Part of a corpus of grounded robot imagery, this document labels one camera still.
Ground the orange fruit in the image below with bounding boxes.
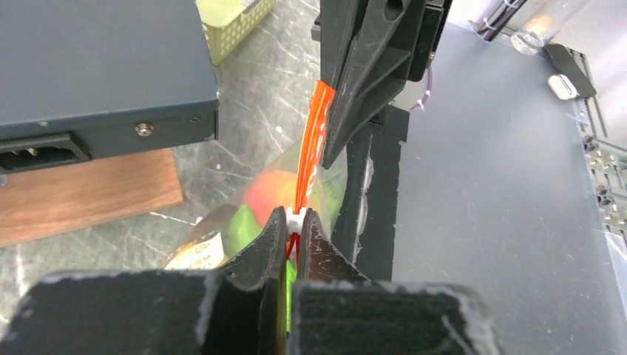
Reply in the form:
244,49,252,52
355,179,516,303
243,170,296,226

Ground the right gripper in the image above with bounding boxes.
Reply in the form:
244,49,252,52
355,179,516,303
319,0,453,168

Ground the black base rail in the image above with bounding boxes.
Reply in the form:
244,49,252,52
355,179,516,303
331,105,410,281

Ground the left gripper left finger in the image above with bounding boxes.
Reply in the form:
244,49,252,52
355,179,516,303
1,207,288,354

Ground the dark grey network switch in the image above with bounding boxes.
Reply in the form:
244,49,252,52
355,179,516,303
1,1,220,174

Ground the wooden base board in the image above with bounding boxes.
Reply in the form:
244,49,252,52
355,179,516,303
1,149,183,246

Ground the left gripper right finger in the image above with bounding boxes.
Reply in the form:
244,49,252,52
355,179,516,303
288,209,502,354

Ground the light green plastic basket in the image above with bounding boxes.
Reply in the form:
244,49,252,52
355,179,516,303
195,0,277,66

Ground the clear zip top bag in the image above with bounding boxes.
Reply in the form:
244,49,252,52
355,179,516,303
163,79,349,295

